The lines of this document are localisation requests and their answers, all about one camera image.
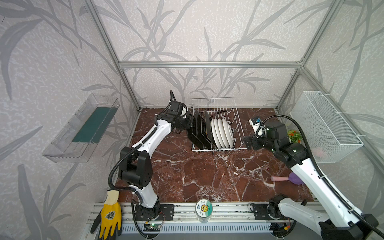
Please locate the white round plate leftmost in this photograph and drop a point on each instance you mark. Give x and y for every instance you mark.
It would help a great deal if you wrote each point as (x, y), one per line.
(217, 143)

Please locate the black square plate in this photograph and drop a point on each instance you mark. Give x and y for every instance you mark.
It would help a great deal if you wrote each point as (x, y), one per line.
(209, 129)
(201, 135)

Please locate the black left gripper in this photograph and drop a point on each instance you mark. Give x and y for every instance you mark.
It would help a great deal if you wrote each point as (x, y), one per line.
(186, 123)

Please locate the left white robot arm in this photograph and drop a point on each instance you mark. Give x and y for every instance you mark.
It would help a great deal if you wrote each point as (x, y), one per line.
(136, 166)

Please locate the clear plastic wall shelf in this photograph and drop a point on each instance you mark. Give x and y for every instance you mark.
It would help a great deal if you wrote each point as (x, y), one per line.
(62, 149)

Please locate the green mat in shelf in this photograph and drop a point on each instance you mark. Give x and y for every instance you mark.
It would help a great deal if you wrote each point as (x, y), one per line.
(95, 126)

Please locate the white round plate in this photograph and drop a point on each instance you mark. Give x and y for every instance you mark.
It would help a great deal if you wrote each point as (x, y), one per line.
(229, 133)
(219, 134)
(217, 143)
(223, 133)

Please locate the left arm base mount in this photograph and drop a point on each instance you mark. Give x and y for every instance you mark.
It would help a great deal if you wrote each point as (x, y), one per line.
(161, 212)

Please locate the yellow black work glove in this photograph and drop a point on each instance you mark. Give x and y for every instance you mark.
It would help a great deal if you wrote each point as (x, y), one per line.
(110, 218)

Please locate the white mesh wall basket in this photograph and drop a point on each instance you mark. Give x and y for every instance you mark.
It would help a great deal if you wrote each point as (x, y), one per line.
(325, 127)

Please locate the aluminium frame rail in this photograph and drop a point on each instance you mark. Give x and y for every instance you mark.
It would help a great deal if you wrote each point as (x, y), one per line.
(263, 53)

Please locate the purple pink spoon toy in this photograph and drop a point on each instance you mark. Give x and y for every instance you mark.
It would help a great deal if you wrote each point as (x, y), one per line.
(293, 178)

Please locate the floral square plate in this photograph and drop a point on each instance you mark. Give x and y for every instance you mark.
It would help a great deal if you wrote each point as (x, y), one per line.
(193, 134)

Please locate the round green labelled can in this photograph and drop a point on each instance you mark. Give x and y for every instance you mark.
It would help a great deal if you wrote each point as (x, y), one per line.
(204, 210)

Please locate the white wire dish rack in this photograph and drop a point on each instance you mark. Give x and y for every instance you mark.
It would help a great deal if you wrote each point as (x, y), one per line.
(221, 108)

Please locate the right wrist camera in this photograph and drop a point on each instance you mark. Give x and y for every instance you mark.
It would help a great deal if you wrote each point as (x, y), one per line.
(256, 125)

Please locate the pink item in basket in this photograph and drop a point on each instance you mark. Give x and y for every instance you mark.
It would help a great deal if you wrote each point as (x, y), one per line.
(318, 152)

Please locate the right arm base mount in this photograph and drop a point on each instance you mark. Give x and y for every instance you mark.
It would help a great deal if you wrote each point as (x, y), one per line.
(266, 212)

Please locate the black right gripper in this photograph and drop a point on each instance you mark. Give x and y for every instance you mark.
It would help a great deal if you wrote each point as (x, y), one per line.
(250, 142)

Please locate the white round plate rightmost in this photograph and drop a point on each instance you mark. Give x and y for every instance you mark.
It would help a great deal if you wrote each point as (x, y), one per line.
(229, 133)

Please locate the green circuit board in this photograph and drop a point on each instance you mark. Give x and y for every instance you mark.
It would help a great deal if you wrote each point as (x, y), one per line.
(152, 227)

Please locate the white ribbed flower pot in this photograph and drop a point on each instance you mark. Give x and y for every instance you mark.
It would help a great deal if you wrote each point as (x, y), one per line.
(295, 136)

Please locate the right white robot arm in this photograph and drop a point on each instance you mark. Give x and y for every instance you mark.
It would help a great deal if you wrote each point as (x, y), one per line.
(342, 220)

